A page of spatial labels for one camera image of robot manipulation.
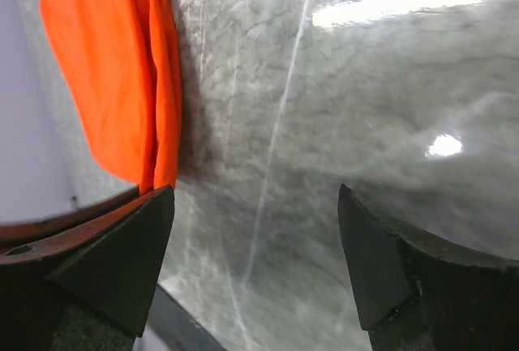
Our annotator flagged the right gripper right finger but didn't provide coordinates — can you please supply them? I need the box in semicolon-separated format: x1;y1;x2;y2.
337;185;518;350

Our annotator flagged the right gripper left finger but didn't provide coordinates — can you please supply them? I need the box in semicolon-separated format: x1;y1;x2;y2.
1;186;174;350

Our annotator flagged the orange t shirt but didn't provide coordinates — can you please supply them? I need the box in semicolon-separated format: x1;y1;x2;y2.
40;0;182;194

